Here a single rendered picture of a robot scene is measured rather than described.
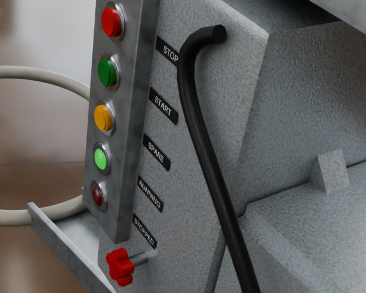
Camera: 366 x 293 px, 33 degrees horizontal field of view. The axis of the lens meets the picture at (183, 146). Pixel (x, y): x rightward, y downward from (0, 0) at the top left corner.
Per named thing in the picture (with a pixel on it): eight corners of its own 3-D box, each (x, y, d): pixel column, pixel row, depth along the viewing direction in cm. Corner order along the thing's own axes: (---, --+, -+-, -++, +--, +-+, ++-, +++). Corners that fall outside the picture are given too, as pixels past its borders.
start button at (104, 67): (118, 90, 57) (121, 65, 56) (108, 92, 57) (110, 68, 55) (105, 77, 59) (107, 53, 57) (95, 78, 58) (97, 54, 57)
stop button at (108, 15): (123, 41, 54) (126, 14, 53) (112, 43, 54) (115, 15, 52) (109, 28, 56) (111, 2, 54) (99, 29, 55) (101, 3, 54)
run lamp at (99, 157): (112, 172, 63) (115, 154, 62) (101, 175, 63) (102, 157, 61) (102, 159, 65) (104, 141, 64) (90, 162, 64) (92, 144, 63)
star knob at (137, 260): (155, 279, 64) (160, 253, 62) (119, 293, 62) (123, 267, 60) (137, 256, 67) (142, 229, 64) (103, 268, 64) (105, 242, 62)
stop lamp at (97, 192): (109, 208, 66) (111, 192, 65) (97, 213, 66) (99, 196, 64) (99, 195, 68) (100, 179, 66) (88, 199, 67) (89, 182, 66)
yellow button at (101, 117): (114, 134, 60) (116, 113, 59) (104, 136, 60) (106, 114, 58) (101, 120, 62) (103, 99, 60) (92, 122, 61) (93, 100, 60)
